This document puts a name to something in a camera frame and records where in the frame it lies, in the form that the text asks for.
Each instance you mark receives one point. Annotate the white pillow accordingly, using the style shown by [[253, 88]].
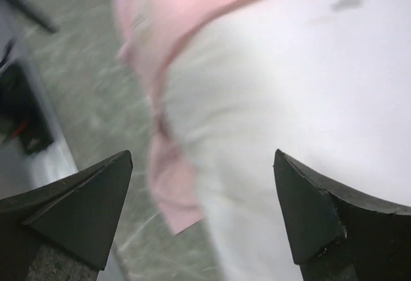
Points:
[[325, 81]]

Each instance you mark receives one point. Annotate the pink cartoon pillowcase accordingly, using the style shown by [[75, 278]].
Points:
[[155, 33]]

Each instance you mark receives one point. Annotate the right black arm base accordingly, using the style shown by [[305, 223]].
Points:
[[21, 116]]

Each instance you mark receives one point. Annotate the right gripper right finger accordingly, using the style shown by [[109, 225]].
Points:
[[338, 233]]

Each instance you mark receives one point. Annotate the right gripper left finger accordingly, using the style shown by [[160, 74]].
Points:
[[65, 230]]

